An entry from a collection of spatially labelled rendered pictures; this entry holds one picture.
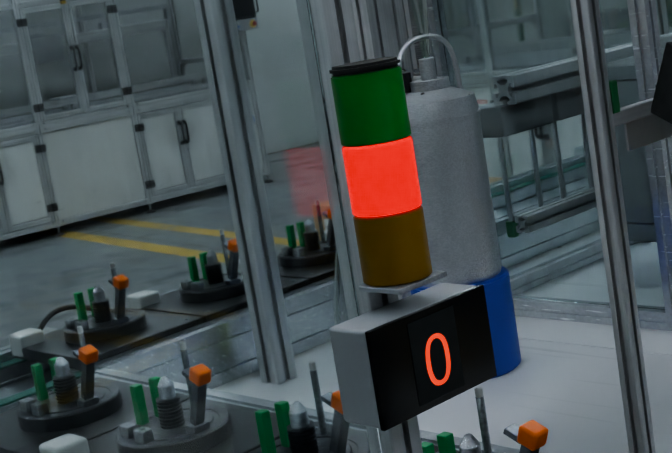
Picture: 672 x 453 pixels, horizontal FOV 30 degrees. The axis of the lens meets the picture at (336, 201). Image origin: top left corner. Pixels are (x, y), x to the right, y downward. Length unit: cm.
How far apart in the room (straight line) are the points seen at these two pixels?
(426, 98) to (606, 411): 52
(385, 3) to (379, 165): 140
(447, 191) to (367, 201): 101
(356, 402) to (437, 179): 102
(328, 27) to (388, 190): 12
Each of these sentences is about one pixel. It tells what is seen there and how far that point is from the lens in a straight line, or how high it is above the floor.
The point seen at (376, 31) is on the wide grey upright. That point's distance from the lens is 223.
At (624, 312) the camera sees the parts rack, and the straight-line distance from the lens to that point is 127.
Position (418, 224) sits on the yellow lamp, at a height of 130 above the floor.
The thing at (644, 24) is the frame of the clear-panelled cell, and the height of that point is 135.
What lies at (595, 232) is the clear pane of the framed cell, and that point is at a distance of 213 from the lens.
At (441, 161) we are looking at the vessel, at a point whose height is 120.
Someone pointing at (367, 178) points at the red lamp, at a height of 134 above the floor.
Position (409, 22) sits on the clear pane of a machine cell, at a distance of 805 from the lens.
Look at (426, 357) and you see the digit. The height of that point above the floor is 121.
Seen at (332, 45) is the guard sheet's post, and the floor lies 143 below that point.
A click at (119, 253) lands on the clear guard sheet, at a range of 79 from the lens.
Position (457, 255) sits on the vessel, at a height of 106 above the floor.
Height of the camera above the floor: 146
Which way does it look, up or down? 9 degrees down
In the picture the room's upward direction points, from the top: 9 degrees counter-clockwise
